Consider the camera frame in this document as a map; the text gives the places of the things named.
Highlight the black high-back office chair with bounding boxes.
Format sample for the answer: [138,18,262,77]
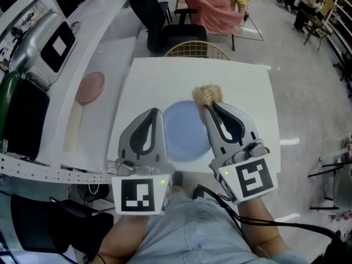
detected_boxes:
[129,0,208,56]

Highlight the black swivel chair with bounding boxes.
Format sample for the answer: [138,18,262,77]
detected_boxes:
[332,52,352,98]

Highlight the pink plate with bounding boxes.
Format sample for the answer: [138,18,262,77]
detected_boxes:
[75,71,106,104]

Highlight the person's left shoe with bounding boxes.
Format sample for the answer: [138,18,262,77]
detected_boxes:
[172,171,184,195]

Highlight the black device pack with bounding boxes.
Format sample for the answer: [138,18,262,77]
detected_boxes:
[320,229,352,264]

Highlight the person's shoe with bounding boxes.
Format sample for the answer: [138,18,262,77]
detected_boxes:
[192,185,206,200]
[172,171,184,195]

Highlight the grey chair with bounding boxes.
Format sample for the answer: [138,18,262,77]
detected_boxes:
[307,152,352,213]

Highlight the blue big plate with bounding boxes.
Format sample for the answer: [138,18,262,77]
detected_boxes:
[163,100,212,163]

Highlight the person's right shoe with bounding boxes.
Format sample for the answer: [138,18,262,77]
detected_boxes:
[192,185,206,200]

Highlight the tan scrubbing sponge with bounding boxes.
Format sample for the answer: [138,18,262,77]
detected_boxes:
[191,83,224,123]

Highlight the white metal shelf rack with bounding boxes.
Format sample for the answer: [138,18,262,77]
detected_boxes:
[0,0,116,185]

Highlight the dark green storage box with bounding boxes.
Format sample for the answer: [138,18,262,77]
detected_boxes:
[0,70,51,162]

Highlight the black mesh office chair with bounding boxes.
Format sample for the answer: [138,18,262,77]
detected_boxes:
[10,194,115,258]

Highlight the cream perforated basket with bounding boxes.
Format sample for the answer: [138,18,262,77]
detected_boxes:
[62,102,85,156]

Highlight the white shelf unit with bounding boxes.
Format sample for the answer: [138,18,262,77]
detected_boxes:
[324,0,352,74]

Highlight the white side table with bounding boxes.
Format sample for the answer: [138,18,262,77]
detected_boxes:
[59,0,138,173]

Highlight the yellow wire chair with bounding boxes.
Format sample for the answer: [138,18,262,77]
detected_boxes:
[164,40,230,62]

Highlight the pink armchair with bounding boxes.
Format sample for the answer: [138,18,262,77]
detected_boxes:
[180,0,245,35]

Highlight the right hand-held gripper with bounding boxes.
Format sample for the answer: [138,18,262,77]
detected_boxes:
[203,102,278,205]

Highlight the olive chair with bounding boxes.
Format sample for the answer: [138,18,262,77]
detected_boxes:
[302,8,335,52]

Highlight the silver appliance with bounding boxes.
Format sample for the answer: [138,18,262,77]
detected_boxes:
[9,9,76,86]

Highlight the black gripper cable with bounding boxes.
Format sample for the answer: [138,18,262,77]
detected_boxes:
[196,184,342,241]

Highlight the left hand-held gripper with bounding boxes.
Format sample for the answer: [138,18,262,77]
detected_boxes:
[111,108,176,216]

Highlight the person's left forearm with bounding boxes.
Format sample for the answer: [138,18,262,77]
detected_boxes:
[97,214,151,264]

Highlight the person's right forearm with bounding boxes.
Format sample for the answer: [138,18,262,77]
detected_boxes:
[236,198,292,260]

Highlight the person's light blue shirt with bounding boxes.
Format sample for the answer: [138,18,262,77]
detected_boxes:
[126,194,306,264]

